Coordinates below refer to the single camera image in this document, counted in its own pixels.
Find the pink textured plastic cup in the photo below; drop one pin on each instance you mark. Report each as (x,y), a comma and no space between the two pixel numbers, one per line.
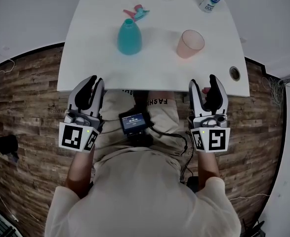
(189,47)

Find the person's beige printed shorts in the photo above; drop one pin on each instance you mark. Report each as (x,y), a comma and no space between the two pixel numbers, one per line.
(159,117)

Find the black screen device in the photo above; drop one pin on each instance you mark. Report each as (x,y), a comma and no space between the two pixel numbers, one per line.
(133,122)

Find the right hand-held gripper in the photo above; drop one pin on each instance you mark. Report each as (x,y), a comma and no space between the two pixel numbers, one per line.
(217,139)

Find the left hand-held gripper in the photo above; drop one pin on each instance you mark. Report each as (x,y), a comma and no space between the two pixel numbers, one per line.
(71,138)

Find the black waste bin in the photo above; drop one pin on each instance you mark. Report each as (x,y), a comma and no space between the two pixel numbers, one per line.
(8,144)

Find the person's right forearm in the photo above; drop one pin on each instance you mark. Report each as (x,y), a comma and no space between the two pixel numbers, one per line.
(207,171)

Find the pink and teal spray nozzle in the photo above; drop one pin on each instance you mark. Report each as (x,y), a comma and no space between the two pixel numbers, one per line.
(137,12)

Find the person's left forearm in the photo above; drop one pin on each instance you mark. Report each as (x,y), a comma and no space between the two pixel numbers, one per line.
(80,174)

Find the black tripod stand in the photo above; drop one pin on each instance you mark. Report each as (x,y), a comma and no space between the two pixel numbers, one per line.
(254,229)

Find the teal large spray bottle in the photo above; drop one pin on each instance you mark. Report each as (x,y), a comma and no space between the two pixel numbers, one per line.
(129,39)

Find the small black box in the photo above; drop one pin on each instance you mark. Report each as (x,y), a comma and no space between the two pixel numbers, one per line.
(192,183)

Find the white table leg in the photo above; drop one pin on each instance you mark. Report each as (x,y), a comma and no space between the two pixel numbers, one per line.
(185,99)

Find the person's beige t-shirt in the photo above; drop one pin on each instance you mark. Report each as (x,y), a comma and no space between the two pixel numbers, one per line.
(144,196)

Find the small blue plastic bag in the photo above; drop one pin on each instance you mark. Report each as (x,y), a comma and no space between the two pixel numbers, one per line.
(14,158)

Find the person's right hand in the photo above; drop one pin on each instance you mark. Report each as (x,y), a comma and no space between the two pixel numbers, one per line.
(205,91)

